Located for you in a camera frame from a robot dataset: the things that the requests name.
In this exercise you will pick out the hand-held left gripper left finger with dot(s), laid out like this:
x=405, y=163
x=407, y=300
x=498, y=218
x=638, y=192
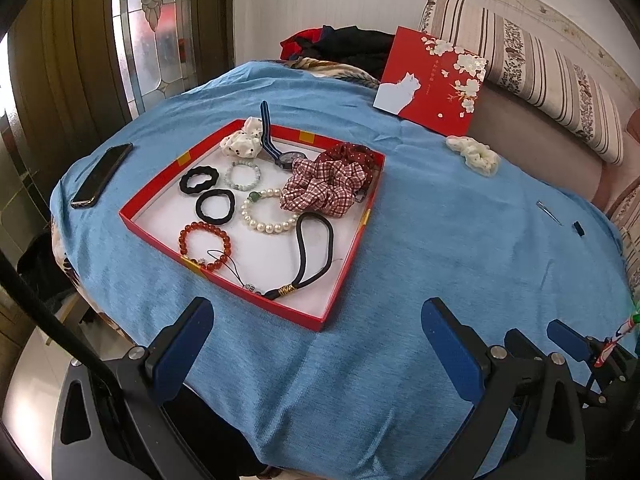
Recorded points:
x=185, y=345

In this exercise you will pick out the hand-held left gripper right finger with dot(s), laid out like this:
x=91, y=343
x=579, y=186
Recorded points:
x=455, y=355

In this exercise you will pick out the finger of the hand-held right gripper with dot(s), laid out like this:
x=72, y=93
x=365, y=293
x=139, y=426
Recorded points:
x=567, y=340

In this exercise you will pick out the black hair band gold charm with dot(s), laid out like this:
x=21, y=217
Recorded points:
x=286, y=290

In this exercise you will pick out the red shallow box tray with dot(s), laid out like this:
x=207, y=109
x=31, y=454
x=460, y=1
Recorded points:
x=322, y=287

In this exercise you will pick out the red checkered scrunchie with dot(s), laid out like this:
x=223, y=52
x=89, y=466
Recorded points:
x=320, y=185

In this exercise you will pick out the white red striped stick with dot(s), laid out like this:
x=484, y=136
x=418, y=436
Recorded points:
x=612, y=344

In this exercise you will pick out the small black hair clip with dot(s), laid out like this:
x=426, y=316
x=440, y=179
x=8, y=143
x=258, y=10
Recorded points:
x=578, y=229

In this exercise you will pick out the metal hair pin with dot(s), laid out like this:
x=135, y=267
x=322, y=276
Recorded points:
x=547, y=211

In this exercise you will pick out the short striped sofa cushion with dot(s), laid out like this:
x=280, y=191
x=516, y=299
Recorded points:
x=630, y=225

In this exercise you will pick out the pink sofa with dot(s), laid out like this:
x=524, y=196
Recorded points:
x=540, y=160

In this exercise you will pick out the black smartphone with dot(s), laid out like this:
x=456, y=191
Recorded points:
x=100, y=175

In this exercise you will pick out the cream fluffy scrunchie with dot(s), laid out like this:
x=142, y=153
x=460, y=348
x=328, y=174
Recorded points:
x=475, y=155

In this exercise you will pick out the white polka dot scrunchie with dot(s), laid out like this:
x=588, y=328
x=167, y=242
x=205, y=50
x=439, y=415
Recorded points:
x=240, y=142

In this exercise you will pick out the dark red dotted scrunchie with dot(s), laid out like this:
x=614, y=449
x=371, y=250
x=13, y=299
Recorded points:
x=355, y=155

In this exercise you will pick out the red floral box lid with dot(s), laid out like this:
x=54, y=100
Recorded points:
x=430, y=95

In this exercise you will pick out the long striped sofa cushion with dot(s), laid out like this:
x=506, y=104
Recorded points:
x=540, y=70

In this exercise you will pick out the stained glass door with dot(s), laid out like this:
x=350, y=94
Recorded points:
x=155, y=35

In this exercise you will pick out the dark clothes pile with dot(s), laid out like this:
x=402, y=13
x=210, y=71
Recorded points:
x=350, y=47

